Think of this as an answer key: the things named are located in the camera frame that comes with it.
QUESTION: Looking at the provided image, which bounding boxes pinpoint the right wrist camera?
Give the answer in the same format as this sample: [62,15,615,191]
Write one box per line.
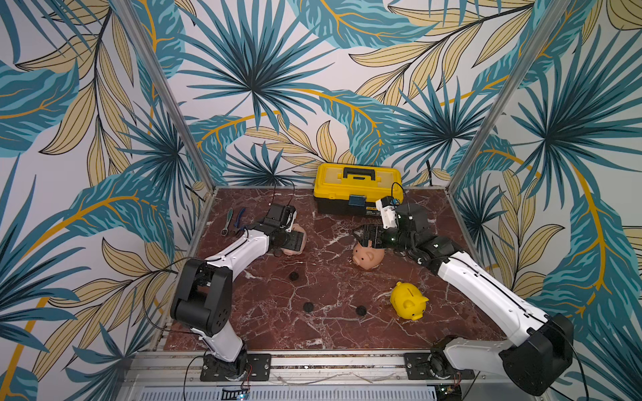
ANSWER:
[376,196,400,230]

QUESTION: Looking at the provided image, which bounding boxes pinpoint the left aluminium corner post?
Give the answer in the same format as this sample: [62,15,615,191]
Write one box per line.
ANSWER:
[113,0,216,194]

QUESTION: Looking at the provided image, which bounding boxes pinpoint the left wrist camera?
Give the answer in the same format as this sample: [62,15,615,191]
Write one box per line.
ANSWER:
[263,203,297,232]

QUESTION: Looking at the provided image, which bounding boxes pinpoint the yellow piggy bank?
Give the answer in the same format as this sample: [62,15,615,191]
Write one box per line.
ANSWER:
[391,282,429,321]

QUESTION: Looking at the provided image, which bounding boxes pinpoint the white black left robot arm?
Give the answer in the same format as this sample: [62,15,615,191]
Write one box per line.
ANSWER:
[170,224,307,363]

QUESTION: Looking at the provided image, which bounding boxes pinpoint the dark pink piggy bank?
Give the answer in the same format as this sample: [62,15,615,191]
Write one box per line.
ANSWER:
[352,242,386,271]

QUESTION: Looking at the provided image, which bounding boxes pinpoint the aluminium front rail frame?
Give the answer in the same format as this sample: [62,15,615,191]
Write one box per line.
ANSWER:
[117,350,531,400]

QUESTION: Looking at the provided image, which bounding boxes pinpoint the right aluminium corner post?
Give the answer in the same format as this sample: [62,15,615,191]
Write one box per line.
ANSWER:
[446,0,570,196]

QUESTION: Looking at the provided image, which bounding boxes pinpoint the blue handled pliers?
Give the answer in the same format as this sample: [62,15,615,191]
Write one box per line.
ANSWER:
[233,207,247,235]

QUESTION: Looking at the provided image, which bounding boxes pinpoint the green handled wrench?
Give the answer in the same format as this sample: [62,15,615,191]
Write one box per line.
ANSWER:
[221,208,234,237]

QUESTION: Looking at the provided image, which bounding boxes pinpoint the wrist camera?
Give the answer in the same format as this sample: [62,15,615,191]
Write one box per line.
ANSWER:
[376,196,400,230]
[263,203,297,232]

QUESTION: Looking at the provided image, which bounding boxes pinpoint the aluminium corner post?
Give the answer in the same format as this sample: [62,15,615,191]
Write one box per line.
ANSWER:
[113,0,216,194]
[446,0,570,196]

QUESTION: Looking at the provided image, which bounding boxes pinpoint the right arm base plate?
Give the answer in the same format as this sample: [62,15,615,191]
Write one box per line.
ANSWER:
[404,353,476,381]

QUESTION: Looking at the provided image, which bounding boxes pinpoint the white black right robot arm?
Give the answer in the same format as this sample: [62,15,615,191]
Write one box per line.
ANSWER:
[354,196,574,396]

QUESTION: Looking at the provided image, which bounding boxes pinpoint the light pink piggy bank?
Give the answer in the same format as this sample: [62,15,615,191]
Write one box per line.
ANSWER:
[280,224,308,256]

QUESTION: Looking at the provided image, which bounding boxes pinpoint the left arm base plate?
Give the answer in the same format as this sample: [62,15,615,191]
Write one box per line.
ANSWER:
[200,353,272,383]

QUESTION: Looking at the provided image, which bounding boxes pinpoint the yellow black plastic toolbox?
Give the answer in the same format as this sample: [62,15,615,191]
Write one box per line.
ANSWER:
[314,163,404,217]

